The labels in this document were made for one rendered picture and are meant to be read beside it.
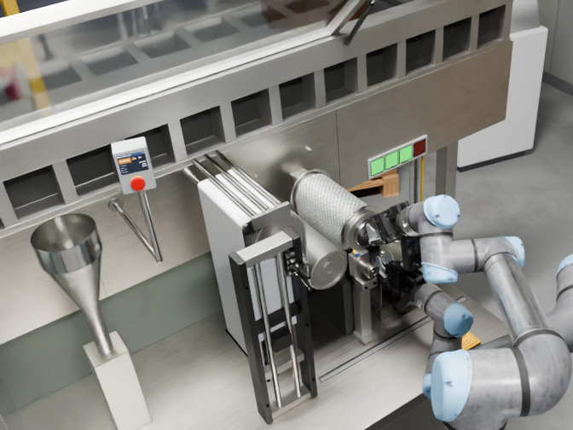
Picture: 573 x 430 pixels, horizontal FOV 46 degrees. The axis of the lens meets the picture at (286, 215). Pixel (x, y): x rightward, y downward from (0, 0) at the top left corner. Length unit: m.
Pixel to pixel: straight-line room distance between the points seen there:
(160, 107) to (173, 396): 0.79
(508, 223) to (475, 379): 2.87
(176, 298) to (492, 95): 1.30
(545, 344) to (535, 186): 3.13
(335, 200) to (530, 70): 2.64
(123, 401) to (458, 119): 1.43
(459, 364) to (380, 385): 0.72
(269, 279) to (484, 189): 2.85
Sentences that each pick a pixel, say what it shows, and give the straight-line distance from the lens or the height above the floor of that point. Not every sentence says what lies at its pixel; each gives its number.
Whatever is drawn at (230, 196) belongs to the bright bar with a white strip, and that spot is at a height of 1.45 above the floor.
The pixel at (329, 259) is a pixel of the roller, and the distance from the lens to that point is 1.80.
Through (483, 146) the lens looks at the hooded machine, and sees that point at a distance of 4.37.
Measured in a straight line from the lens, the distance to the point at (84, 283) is 1.54.
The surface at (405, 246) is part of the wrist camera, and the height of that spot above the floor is 1.31.
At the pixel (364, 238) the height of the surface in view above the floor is 1.24.
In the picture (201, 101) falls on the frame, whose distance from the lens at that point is 1.78.
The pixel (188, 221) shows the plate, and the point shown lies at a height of 1.27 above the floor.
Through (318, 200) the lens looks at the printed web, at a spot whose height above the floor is 1.29.
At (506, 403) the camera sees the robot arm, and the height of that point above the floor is 1.42.
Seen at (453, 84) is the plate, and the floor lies 1.37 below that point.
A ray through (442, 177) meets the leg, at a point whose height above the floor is 0.86.
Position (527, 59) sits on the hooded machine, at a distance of 4.27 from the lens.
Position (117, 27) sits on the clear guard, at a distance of 1.34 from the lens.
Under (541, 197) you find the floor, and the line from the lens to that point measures 4.25.
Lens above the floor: 2.34
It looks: 35 degrees down
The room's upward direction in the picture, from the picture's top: 7 degrees counter-clockwise
